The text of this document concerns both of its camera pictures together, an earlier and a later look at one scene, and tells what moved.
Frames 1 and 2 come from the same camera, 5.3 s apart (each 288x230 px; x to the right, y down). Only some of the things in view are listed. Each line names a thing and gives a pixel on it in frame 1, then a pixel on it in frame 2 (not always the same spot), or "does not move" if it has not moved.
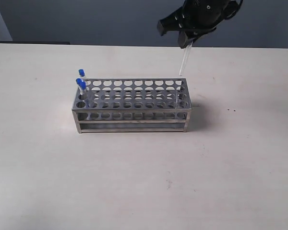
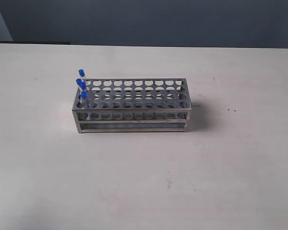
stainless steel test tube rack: [147, 105] does not move
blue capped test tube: [81, 73] does not move
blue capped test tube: [187, 55] -> [83, 101]
